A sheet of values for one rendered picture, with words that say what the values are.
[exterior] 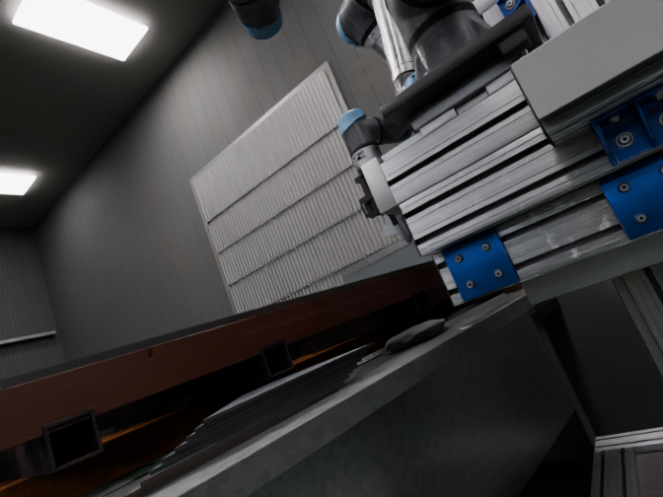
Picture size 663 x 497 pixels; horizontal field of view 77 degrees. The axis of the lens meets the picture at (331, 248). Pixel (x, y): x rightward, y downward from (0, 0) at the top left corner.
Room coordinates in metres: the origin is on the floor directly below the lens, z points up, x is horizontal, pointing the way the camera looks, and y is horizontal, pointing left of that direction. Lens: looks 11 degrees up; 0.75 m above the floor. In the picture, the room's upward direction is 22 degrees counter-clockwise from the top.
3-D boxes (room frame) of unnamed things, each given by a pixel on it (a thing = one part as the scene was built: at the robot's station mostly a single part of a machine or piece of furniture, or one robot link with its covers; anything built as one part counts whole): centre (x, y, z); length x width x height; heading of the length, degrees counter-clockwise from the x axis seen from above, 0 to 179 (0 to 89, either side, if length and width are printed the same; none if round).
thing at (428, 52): (0.61, -0.30, 1.09); 0.15 x 0.15 x 0.10
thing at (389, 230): (0.98, -0.15, 0.93); 0.06 x 0.03 x 0.09; 47
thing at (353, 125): (0.99, -0.17, 1.20); 0.09 x 0.08 x 0.11; 115
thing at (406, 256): (1.83, -0.49, 0.51); 1.30 x 0.04 x 1.01; 47
